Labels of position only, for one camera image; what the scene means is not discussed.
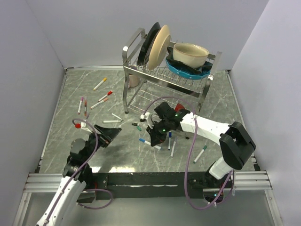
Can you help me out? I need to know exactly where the black base beam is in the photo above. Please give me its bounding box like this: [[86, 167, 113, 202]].
[[70, 171, 236, 203]]

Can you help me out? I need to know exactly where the dark blue cap marker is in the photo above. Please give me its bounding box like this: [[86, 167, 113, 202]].
[[168, 131, 172, 150]]

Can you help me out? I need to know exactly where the blue dotted dish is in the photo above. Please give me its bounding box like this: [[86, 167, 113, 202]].
[[166, 61, 211, 80]]

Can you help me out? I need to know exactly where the beige plate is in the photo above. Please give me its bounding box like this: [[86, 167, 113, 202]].
[[148, 25, 171, 70]]

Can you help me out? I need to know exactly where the grey cap marker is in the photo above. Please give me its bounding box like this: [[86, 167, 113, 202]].
[[170, 141, 176, 158]]

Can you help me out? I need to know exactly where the cream ceramic bowl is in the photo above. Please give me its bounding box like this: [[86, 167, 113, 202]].
[[173, 43, 209, 68]]

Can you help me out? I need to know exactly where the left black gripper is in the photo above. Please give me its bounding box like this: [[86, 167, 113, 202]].
[[82, 124, 121, 162]]

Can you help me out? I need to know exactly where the black plate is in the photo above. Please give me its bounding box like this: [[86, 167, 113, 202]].
[[137, 22, 161, 66]]

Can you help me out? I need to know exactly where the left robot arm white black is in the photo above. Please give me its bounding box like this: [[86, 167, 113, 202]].
[[36, 125, 122, 226]]

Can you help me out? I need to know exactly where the red bowl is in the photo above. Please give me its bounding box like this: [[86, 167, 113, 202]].
[[174, 103, 185, 112]]

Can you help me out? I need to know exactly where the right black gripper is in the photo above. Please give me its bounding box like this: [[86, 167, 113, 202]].
[[146, 119, 171, 146]]

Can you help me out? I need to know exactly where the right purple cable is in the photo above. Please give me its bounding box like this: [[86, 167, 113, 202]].
[[143, 97, 236, 210]]

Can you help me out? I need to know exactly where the teal cap marker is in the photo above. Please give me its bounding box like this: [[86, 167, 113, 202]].
[[193, 145, 207, 164]]

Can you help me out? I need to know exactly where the orange cap marker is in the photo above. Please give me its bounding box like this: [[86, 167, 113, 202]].
[[90, 97, 108, 110]]

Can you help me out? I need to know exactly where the purple cable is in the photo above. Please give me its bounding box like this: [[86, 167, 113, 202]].
[[143, 97, 236, 210], [42, 119, 113, 226]]

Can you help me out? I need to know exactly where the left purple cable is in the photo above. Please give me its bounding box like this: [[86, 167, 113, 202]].
[[42, 119, 113, 226]]

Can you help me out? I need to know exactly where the light blue cap marker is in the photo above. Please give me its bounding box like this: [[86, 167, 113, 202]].
[[139, 138, 161, 150]]

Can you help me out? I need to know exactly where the aluminium rail frame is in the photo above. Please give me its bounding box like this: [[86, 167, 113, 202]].
[[23, 171, 272, 193]]

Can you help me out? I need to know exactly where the stainless steel dish rack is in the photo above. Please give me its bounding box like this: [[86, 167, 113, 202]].
[[122, 28, 222, 114]]

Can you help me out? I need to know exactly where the red cap marker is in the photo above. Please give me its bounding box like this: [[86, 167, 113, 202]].
[[98, 90, 113, 102]]

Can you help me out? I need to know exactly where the yellow cap marker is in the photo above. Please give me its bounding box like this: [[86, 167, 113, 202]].
[[93, 78, 107, 91]]

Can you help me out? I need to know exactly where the dark red marker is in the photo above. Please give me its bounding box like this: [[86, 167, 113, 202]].
[[84, 98, 87, 116]]

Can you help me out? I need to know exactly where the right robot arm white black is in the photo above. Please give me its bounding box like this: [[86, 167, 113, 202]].
[[140, 102, 256, 187]]

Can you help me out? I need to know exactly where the pink cup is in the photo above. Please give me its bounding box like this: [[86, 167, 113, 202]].
[[128, 74, 140, 88]]

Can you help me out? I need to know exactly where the pink cap marker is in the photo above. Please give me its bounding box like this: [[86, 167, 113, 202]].
[[77, 97, 84, 115]]

